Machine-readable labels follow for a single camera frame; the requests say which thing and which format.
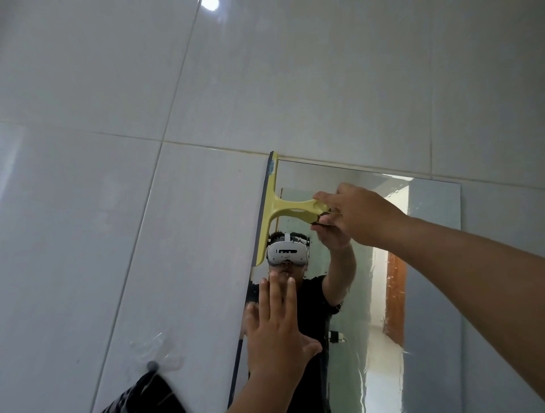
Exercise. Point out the frameless wall mirror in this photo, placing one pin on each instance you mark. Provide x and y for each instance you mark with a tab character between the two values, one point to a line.
434	298

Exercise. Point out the clear adhesive wall hook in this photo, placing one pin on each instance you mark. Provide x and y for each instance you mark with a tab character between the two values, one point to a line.
158	355

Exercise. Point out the person's left forearm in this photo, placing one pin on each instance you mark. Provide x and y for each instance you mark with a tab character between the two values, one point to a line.
264	395

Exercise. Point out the black striped cloth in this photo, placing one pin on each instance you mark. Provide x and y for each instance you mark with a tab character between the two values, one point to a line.
149	395

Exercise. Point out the yellow window squeegee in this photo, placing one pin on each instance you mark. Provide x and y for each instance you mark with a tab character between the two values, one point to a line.
272	204

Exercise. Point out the person's right hand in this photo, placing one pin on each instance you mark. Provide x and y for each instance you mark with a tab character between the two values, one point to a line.
368	217

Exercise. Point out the person's right forearm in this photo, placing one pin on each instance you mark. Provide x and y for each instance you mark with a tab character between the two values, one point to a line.
477	281

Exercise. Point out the person's left little finger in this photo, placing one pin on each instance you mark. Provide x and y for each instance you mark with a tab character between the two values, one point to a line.
252	319

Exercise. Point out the person's right thumb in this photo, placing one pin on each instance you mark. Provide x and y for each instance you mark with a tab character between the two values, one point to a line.
330	218

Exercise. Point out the person's left thumb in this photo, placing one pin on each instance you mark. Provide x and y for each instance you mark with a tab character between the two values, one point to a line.
311	349

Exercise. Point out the person's left middle finger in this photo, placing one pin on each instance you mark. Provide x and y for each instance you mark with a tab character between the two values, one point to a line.
276	295

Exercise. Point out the person's left hand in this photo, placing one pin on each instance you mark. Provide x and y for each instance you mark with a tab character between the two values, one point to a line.
274	340

